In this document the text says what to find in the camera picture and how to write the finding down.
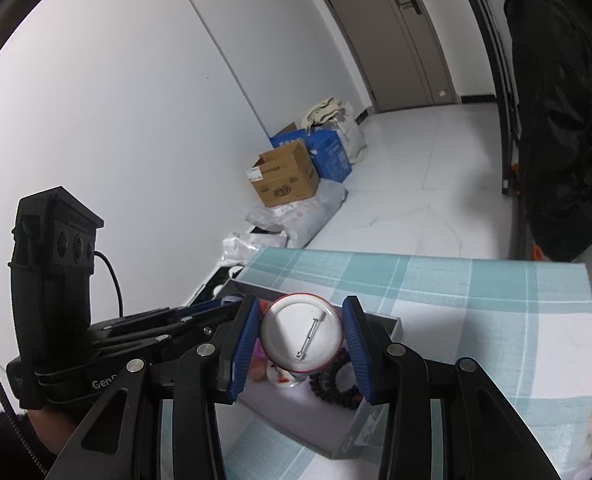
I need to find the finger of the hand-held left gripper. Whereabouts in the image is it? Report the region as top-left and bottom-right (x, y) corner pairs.
(93, 325), (221, 361)
(88, 295), (244, 335)

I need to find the green checked tablecloth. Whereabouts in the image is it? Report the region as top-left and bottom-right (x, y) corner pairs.
(216, 247), (592, 480)

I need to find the black metal rack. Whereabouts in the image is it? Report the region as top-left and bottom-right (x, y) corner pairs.
(463, 0), (522, 196)

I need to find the white plastic package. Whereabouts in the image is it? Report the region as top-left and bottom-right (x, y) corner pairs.
(246, 180), (349, 249)
(221, 232), (277, 267)

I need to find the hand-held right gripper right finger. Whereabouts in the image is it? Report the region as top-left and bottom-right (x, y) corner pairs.
(341, 296), (561, 480)

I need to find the person's left forearm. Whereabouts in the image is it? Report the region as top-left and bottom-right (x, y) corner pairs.
(26, 402), (84, 456)

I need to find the brown cardboard box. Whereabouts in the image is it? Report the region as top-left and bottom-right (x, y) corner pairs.
(246, 140), (321, 208)

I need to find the black bag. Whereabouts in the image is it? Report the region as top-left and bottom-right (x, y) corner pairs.
(503, 0), (592, 263)

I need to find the thin black cable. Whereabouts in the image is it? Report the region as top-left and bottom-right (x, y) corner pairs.
(93, 251), (125, 318)

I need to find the grey door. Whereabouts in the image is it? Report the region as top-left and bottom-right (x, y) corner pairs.
(301, 0), (459, 113)

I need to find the cream cloth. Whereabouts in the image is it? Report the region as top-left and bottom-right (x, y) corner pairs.
(302, 96), (354, 133)

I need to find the black spiral hair tie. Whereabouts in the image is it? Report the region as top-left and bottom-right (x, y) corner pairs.
(308, 347), (364, 411)

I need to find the clear dome toy ring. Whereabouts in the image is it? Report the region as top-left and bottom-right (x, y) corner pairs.
(266, 360), (304, 389)

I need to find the grey cardboard box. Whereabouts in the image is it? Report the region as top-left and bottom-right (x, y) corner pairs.
(221, 280), (404, 460)

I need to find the black braided cable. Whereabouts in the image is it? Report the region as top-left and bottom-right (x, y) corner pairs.
(0, 305), (44, 476)

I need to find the blue cardboard box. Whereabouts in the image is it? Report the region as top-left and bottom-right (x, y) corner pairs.
(270, 122), (353, 183)

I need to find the round white pin badge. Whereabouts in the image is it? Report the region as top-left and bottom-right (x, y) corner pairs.
(260, 294), (347, 375)

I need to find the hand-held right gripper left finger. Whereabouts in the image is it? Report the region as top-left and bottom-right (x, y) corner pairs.
(46, 294), (263, 480)

